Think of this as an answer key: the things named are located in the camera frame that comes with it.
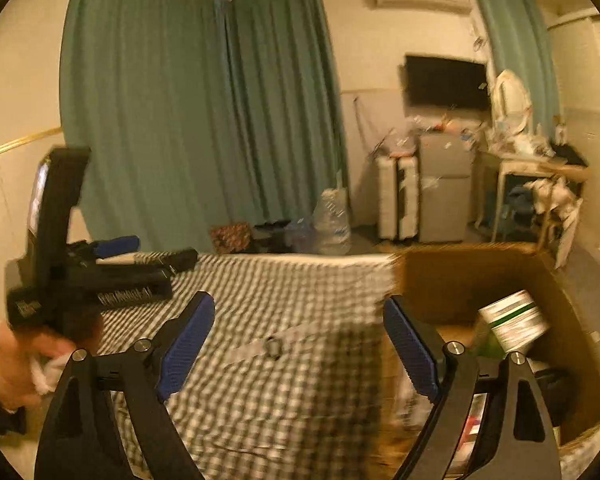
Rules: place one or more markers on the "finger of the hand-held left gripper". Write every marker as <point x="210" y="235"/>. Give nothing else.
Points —
<point x="115" y="246"/>
<point x="180" y="260"/>

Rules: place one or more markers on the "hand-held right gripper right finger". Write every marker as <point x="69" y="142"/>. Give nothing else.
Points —
<point x="410" y="350"/>

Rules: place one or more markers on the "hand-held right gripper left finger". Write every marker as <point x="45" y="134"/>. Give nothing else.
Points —
<point x="187" y="340"/>

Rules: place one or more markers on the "brown cardboard box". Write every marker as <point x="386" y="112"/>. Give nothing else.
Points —
<point x="460" y="280"/>

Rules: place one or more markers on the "white green-striped medicine box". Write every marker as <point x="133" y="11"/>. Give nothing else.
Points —
<point x="515" y="322"/>

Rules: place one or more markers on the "person's left hand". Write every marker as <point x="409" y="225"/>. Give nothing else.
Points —
<point x="15" y="370"/>

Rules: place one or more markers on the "patterned brown bag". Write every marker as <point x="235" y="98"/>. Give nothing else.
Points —
<point x="232" y="239"/>

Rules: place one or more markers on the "black flat item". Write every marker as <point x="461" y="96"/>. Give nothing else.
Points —
<point x="272" y="237"/>

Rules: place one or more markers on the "red and white packet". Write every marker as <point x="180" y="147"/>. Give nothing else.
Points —
<point x="475" y="425"/>

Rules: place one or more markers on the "white mattress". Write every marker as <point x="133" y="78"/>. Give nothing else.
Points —
<point x="300" y="259"/>

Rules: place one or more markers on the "checkered bed sheet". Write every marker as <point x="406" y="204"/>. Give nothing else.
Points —
<point x="290" y="410"/>

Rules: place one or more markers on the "white tissue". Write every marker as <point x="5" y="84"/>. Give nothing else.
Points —
<point x="50" y="372"/>

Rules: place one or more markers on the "teal curtain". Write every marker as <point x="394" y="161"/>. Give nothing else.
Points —
<point x="145" y="110"/>
<point x="285" y="105"/>
<point x="517" y="40"/>

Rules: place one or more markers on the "large clear water bottle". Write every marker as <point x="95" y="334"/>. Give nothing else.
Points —
<point x="332" y="225"/>

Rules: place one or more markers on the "white suitcase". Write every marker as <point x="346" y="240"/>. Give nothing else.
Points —
<point x="397" y="200"/>

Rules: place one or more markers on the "grey small fridge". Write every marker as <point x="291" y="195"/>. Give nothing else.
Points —
<point x="445" y="190"/>

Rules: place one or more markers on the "white ribbed blanket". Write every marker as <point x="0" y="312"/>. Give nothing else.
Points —
<point x="587" y="452"/>

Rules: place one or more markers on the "pale clothes on chair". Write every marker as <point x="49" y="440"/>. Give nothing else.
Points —
<point x="555" y="200"/>

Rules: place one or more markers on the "white dressing desk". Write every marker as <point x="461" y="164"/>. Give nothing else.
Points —
<point x="515" y="165"/>

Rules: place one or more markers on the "black cloth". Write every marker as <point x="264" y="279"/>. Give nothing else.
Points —
<point x="570" y="155"/>

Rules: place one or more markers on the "black television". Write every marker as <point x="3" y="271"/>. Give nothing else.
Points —
<point x="445" y="82"/>

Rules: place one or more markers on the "white oval mirror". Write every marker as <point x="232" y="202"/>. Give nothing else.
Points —
<point x="510" y="97"/>

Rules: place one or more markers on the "white louvered wardrobe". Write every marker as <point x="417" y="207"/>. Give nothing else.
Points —
<point x="592" y="135"/>

